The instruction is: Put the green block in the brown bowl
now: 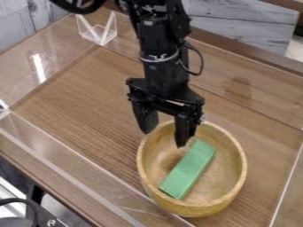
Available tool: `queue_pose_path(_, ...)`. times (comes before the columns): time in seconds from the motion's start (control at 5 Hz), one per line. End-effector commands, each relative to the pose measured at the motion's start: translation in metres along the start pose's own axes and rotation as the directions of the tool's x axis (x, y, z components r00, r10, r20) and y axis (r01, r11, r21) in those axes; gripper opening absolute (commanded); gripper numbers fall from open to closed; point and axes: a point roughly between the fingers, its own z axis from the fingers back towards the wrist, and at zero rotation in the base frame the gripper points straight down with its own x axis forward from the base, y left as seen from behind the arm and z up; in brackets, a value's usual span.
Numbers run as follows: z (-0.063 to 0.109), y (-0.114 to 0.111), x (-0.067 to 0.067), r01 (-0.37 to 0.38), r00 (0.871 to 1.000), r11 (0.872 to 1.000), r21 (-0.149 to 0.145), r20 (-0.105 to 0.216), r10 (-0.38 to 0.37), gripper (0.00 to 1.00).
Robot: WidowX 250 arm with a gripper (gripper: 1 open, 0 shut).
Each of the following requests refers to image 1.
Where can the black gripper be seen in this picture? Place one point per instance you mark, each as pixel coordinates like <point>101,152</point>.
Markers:
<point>162,92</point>

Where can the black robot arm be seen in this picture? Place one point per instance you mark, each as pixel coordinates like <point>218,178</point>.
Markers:
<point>161,25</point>

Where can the clear acrylic corner bracket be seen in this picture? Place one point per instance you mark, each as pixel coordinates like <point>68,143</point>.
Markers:
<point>97,34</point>

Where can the brown wooden bowl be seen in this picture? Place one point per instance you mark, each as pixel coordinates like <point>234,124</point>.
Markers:
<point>220,182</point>

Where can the black metal table bracket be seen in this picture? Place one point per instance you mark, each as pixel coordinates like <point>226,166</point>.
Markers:
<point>45,218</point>

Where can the clear acrylic tray wall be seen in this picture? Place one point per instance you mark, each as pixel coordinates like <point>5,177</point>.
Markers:
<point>96,195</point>

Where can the green rectangular block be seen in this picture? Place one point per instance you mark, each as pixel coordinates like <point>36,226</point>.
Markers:
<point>186,170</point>

